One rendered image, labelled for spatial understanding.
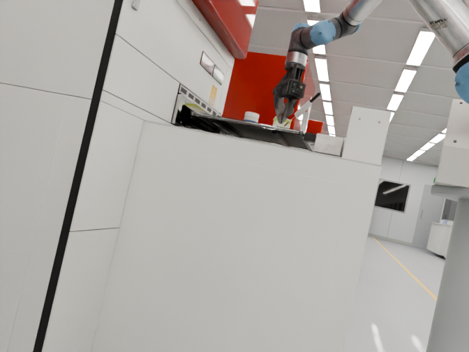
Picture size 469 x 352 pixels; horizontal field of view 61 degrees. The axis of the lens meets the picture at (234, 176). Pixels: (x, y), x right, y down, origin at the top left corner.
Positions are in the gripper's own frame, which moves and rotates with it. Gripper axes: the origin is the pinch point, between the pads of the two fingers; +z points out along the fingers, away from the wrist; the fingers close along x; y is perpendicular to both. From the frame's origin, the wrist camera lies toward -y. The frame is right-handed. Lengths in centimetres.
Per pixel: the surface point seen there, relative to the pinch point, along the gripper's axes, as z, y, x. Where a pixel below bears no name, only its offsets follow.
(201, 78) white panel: -6.8, -2.7, -31.9
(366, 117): 3, 51, -1
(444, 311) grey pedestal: 47, 57, 31
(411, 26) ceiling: -178, -209, 221
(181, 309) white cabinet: 61, 37, -32
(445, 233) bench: 32, -655, 834
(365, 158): 13, 53, 1
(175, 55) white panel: -6.6, 15.3, -44.9
